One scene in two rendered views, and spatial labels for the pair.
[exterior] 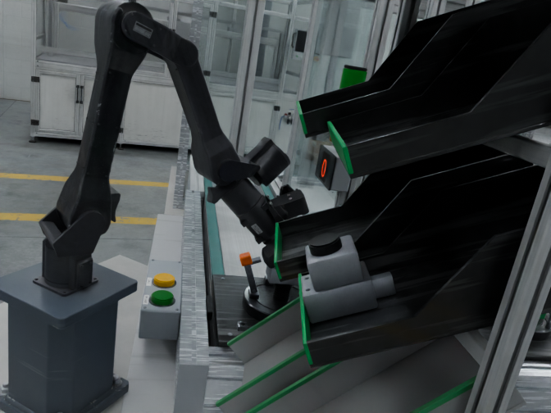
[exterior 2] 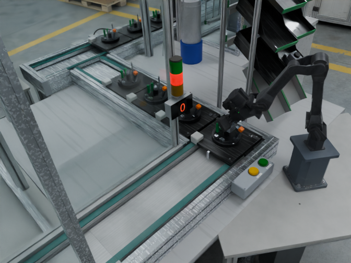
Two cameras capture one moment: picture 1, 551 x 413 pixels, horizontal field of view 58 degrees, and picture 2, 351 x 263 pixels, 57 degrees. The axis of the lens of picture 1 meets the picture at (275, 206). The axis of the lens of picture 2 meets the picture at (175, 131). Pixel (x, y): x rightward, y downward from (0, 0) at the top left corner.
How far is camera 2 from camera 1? 1.88 m
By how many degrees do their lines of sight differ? 100
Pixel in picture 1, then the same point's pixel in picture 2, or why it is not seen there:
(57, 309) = not seen: hidden behind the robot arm
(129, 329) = (264, 192)
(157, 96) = not seen: outside the picture
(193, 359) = (272, 140)
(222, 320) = (253, 142)
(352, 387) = not seen: hidden behind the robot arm
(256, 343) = (267, 115)
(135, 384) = (279, 169)
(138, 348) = (267, 181)
